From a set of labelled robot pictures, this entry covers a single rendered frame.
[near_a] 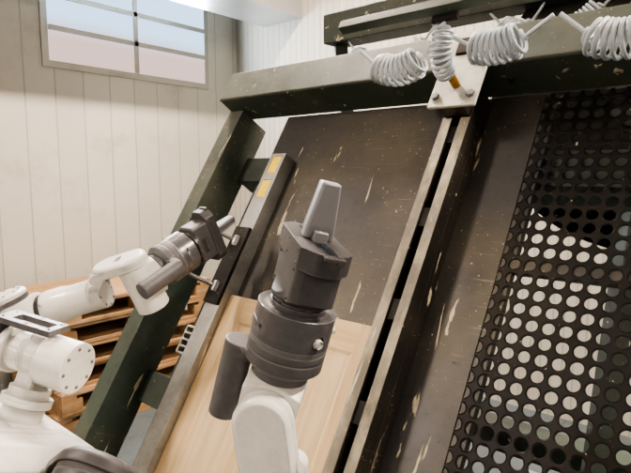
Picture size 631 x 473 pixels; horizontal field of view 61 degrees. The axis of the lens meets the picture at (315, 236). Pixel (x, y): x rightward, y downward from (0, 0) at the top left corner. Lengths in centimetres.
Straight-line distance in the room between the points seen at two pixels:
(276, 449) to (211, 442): 60
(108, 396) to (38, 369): 71
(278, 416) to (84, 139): 420
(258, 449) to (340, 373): 45
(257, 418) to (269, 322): 10
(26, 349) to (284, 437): 36
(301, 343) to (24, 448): 33
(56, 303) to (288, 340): 70
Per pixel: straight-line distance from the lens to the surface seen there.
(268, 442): 61
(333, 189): 55
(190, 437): 124
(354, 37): 194
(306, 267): 52
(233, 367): 62
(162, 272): 108
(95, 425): 147
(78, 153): 465
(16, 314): 82
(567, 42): 112
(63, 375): 75
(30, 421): 80
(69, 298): 117
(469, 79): 113
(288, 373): 58
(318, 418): 104
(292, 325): 56
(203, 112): 534
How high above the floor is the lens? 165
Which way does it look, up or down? 7 degrees down
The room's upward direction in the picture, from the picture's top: straight up
